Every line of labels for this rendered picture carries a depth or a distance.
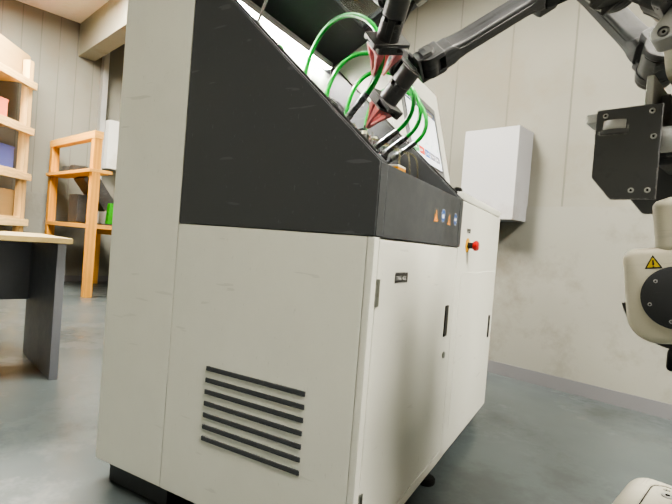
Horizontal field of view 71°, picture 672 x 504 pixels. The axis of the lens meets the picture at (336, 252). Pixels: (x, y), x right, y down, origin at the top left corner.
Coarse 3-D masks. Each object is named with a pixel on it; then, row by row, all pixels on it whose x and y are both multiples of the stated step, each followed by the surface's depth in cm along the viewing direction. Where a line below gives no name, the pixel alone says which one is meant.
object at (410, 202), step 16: (400, 176) 108; (400, 192) 108; (416, 192) 118; (432, 192) 129; (400, 208) 109; (416, 208) 119; (432, 208) 130; (448, 208) 144; (384, 224) 102; (400, 224) 110; (416, 224) 120; (432, 224) 131; (416, 240) 121; (432, 240) 132; (448, 240) 147
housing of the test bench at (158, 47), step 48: (144, 0) 135; (192, 0) 126; (144, 48) 134; (144, 96) 134; (144, 144) 133; (144, 192) 133; (144, 240) 133; (144, 288) 132; (144, 336) 132; (144, 384) 131; (144, 432) 131; (144, 480) 135
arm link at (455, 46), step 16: (512, 0) 127; (528, 0) 125; (544, 0) 126; (496, 16) 126; (512, 16) 126; (464, 32) 127; (480, 32) 125; (496, 32) 127; (448, 48) 125; (464, 48) 127; (432, 64) 126; (448, 64) 129
